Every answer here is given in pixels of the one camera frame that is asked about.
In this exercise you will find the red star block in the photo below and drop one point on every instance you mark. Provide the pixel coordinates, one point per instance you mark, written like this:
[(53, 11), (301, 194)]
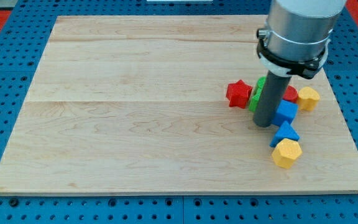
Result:
[(238, 94)]

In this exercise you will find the yellow hexagon block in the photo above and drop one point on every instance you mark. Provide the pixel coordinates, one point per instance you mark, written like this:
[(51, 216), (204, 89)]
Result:
[(286, 152)]

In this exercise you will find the green block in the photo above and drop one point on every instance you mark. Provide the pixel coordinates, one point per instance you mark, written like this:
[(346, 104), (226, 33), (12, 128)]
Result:
[(255, 97)]

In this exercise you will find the blue triangle block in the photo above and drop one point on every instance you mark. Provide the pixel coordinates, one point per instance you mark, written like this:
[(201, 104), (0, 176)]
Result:
[(284, 131)]

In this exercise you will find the yellow heart block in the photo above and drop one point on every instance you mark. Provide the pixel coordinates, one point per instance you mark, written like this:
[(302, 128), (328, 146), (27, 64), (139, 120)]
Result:
[(307, 99)]

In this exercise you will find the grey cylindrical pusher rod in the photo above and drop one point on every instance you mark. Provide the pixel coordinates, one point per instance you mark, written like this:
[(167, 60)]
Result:
[(270, 98)]

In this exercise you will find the wooden board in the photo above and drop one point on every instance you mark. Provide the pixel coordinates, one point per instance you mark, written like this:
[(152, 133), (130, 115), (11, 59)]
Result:
[(136, 105)]

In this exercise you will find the blue cube block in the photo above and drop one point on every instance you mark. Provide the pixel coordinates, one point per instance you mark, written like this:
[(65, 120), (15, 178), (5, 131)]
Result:
[(286, 111)]

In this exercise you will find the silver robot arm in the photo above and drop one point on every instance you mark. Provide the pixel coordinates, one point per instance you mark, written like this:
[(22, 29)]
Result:
[(298, 29)]

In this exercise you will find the red cylinder block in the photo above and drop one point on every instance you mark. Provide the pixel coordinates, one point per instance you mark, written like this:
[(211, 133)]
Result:
[(291, 94)]

